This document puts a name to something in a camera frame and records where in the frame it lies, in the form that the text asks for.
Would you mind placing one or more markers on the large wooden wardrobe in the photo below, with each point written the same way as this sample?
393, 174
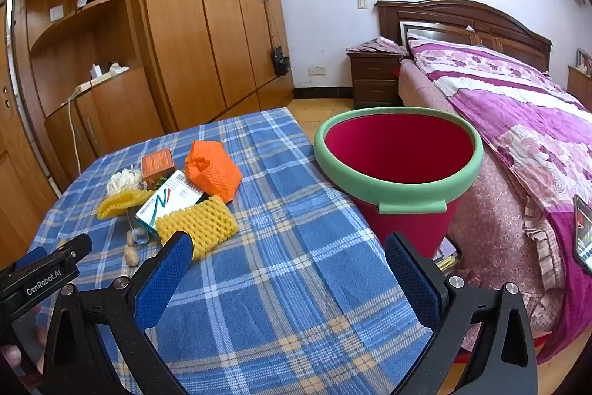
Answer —
95, 76

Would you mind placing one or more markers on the red bucket with green rim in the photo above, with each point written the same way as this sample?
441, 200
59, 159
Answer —
406, 168

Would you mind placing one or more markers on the small orange cardboard box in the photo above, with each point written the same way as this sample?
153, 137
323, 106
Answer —
156, 165

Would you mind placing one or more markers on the yellow foam fruit net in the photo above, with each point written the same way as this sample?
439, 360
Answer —
208, 224

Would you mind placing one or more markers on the orange foam fruit net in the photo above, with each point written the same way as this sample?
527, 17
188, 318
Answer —
211, 169

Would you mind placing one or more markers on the dark wooden headboard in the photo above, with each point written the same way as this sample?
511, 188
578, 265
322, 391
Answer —
463, 22

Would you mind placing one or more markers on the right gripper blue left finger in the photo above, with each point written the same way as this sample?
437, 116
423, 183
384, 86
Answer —
157, 279

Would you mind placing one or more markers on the blue plaid tablecloth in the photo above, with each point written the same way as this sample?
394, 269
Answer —
299, 301

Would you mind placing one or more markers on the bed with purple floral quilt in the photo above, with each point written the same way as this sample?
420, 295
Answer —
542, 135

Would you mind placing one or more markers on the white foam fruit net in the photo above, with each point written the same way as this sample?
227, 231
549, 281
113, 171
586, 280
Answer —
127, 179

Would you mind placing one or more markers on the white teal medicine box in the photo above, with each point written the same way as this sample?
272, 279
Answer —
175, 194

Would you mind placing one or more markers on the dark wooden nightstand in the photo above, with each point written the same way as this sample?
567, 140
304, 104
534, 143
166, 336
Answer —
375, 79

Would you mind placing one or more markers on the folded cloth on nightstand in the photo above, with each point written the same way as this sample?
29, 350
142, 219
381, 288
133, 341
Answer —
379, 45

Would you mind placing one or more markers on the far side wooden nightstand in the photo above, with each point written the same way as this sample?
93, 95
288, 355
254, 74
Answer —
580, 86

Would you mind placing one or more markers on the smartphone on bed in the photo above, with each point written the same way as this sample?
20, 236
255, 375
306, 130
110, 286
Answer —
582, 245

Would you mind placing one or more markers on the person's left hand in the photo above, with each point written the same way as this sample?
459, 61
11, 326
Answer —
11, 356

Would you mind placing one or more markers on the peanut shell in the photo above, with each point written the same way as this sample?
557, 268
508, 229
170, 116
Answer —
131, 256

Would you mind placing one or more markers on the black bag on wardrobe handle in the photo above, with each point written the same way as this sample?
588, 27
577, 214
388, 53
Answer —
280, 62

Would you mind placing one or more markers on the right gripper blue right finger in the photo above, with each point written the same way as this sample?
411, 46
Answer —
419, 278

